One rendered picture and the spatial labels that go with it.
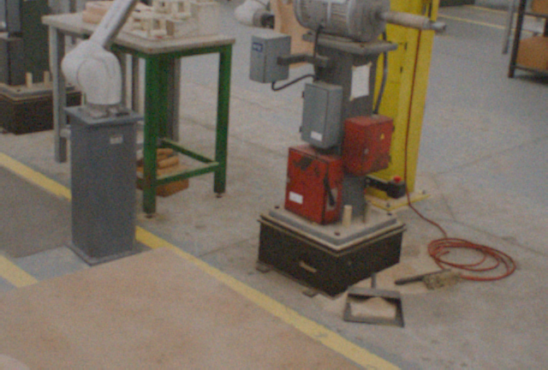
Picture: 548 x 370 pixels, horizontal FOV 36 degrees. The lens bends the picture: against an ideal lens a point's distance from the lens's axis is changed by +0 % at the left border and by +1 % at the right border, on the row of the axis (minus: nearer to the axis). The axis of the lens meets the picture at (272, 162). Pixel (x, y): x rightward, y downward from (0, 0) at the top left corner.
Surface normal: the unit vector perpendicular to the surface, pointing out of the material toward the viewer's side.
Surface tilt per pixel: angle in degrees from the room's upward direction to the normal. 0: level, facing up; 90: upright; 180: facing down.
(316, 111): 90
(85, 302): 0
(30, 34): 90
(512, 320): 0
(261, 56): 90
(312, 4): 90
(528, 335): 0
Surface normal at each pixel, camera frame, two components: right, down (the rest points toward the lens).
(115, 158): 0.60, 0.30
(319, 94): -0.71, 0.19
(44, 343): 0.07, -0.94
